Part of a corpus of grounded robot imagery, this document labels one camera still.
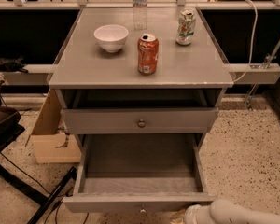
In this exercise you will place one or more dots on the black chair base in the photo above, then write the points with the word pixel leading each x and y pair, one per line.
pixel 19 159

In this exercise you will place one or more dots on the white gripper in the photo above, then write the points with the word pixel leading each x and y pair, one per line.
pixel 193 216

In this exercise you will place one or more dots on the grey drawer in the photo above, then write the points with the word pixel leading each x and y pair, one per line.
pixel 108 111
pixel 138 173

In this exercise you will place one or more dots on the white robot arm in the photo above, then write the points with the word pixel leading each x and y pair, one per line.
pixel 222 211

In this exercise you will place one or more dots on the grey drawer cabinet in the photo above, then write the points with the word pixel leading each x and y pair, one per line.
pixel 107 84

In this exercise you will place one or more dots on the cardboard box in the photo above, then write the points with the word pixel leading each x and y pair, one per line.
pixel 51 142

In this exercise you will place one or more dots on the clear plastic water bottle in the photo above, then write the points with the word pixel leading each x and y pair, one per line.
pixel 140 14

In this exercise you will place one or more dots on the white green soda can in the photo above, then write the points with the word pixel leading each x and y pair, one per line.
pixel 186 27

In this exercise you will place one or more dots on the grey top drawer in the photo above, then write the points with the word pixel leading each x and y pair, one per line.
pixel 108 111

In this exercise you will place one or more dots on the orange soda can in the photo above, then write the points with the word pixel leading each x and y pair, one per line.
pixel 148 51

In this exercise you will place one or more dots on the white ceramic bowl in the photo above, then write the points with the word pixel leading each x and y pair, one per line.
pixel 111 37

